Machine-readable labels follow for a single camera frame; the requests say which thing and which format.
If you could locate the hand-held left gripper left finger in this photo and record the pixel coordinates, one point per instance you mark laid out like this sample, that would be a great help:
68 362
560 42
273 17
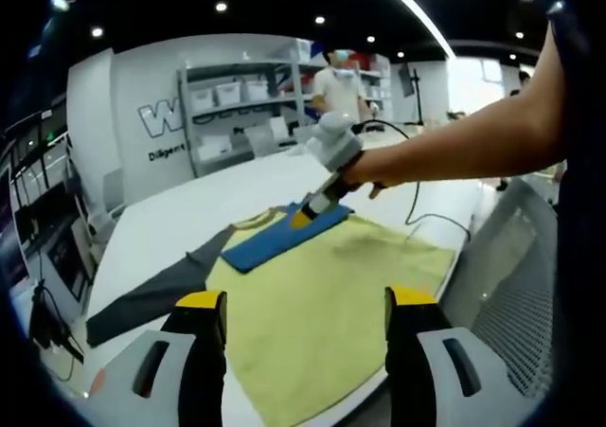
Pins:
199 351

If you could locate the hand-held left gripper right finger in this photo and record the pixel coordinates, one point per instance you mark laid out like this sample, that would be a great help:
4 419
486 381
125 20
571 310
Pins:
412 351

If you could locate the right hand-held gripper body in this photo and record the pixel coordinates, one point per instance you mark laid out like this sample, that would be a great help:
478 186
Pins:
336 147

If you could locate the yellow blue grey garment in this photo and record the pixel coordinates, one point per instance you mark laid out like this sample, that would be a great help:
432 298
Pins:
308 294

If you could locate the person's right hand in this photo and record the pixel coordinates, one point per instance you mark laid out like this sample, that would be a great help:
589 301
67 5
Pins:
369 176

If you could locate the person's left hand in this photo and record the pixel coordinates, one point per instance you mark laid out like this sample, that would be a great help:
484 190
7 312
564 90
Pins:
98 382

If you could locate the grey metal shelf unit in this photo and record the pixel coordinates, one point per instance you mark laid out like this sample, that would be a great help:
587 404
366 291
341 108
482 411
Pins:
284 110

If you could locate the grey chair back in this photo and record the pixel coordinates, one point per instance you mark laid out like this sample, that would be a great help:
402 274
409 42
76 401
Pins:
261 140

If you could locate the black tripod stand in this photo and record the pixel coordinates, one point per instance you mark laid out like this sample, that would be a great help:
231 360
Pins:
416 95

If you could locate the white storage bin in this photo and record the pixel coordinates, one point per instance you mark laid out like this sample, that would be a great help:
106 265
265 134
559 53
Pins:
257 91
202 100
228 94

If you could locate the white box on shelf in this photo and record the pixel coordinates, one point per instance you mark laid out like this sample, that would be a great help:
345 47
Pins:
215 150

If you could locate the ceiling light strip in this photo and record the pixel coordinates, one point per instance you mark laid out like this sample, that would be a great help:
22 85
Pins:
416 5

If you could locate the ceiling spotlights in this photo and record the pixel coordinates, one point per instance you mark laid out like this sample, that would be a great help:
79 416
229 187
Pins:
220 6

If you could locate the person's dark shirt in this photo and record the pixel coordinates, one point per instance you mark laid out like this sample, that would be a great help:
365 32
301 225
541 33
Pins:
582 209

